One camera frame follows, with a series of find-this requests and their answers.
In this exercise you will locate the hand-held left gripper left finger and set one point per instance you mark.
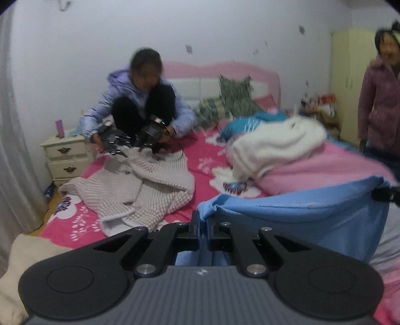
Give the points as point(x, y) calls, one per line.
point(195, 229)

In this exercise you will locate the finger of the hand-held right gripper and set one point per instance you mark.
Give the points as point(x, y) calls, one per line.
point(386, 194)

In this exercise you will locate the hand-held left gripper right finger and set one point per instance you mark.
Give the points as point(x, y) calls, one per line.
point(210, 232)

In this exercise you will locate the light blue t-shirt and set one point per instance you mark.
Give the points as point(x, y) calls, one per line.
point(281, 218)

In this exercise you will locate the folded cream clothes stack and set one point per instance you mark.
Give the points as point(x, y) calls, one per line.
point(28, 259)

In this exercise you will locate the light grey cloth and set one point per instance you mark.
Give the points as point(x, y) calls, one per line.
point(387, 240)

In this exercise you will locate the pink blanket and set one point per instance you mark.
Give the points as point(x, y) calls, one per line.
point(328, 172)

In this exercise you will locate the beige knit sweater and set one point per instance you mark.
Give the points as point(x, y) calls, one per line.
point(143, 184)

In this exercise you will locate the pink floral bed sheet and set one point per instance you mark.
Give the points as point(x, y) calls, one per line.
point(206, 156)

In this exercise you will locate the white fleece garment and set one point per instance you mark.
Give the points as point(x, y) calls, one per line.
point(275, 143)

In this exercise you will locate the pile of bedside items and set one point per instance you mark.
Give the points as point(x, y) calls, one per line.
point(318, 106)

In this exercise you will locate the pale yellow wardrobe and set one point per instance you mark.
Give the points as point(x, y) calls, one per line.
point(347, 87)

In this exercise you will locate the teal striped garment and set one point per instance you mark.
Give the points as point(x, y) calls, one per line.
point(247, 123)

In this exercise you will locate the green plaid pillow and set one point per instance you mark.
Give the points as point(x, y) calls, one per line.
point(212, 109)

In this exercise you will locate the dark patterned pillow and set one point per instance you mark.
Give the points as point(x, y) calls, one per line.
point(239, 95)

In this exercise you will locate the cream nightstand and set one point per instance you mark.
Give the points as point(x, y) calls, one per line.
point(67, 161)

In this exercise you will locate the pink and white headboard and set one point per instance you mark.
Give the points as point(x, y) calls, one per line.
point(200, 84)

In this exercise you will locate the pink bottle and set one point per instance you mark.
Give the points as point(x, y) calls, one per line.
point(60, 128)

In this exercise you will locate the white curtain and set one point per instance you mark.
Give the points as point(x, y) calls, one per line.
point(15, 156)

